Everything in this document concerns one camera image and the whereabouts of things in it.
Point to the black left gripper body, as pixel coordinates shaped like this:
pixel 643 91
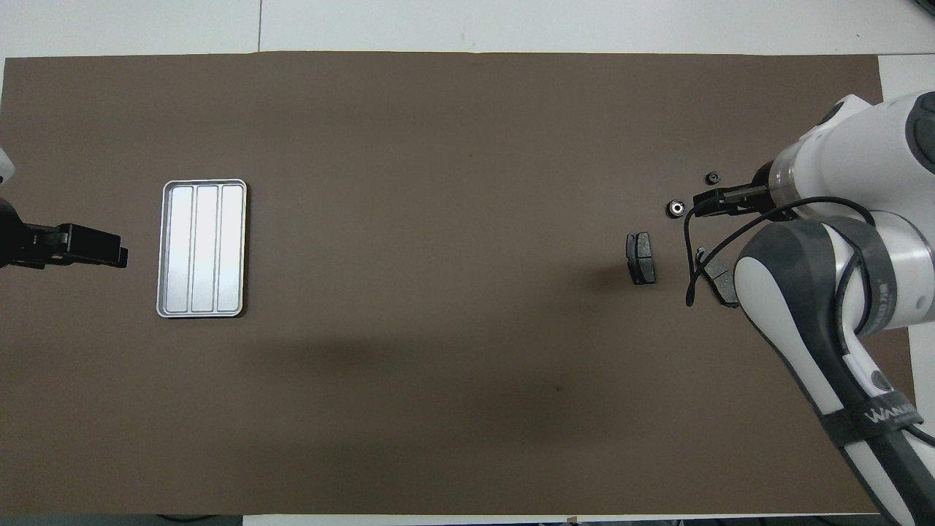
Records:
pixel 36 247

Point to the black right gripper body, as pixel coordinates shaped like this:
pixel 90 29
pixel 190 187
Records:
pixel 765 186

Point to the large black bearing gear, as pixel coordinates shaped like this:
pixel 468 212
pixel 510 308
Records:
pixel 676 207

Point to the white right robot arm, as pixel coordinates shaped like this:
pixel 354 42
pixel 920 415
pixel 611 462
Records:
pixel 803 292

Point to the silver metal tray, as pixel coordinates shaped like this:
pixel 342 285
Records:
pixel 201 248

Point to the curved dark grey brake pad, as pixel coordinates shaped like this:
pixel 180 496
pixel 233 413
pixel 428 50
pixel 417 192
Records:
pixel 719 283

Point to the rectangular dark grey brake pad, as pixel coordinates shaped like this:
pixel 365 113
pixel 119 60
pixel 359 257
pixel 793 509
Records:
pixel 640 259

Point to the brown table mat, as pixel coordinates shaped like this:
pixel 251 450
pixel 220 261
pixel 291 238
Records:
pixel 409 380

